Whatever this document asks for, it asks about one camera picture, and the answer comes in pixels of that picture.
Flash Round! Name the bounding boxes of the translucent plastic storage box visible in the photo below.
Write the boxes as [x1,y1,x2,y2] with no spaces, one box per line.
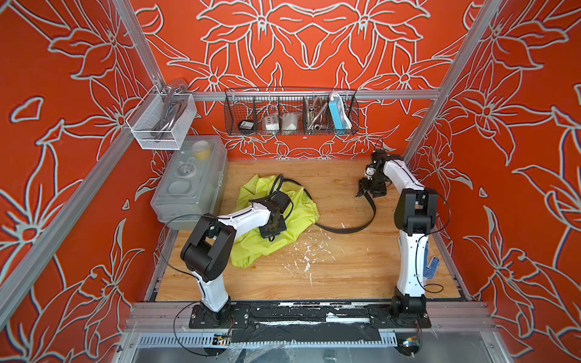
[151,136,228,230]

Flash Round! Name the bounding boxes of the lime green trousers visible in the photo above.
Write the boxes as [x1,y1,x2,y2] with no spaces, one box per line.
[230,174,320,269]

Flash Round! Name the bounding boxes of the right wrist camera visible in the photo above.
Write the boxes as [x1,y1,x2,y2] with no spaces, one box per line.
[365,164,376,178]

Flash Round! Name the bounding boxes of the white plastic adapter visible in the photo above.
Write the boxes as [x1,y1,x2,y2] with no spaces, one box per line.
[281,112,300,135]

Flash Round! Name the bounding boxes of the black wire wall basket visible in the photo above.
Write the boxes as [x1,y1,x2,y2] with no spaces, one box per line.
[224,87,360,136]

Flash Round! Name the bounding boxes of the clear plastic wall bin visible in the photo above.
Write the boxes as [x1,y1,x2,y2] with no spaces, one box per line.
[126,93,197,151]

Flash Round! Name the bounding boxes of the yellow tape roll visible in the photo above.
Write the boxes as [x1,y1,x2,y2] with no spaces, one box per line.
[192,140,213,160]

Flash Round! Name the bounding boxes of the metal tool in bin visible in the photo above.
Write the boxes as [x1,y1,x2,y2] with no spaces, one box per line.
[151,79,188,140]

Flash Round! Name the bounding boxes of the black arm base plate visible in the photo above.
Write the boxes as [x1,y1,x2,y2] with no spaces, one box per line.
[187,300,432,329]

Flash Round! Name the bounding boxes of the white charger block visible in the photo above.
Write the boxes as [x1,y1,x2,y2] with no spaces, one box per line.
[262,113,280,132]

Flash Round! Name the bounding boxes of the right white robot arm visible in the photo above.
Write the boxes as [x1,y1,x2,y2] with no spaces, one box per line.
[357,150,440,318]

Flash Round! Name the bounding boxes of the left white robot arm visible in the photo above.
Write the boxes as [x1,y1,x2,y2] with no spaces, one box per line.
[180,191,293,314]

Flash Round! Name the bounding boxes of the metal tongs in basket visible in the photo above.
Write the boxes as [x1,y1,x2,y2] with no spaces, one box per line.
[305,96,328,132]

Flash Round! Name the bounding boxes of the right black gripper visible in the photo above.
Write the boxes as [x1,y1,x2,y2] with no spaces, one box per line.
[356,172,387,196]

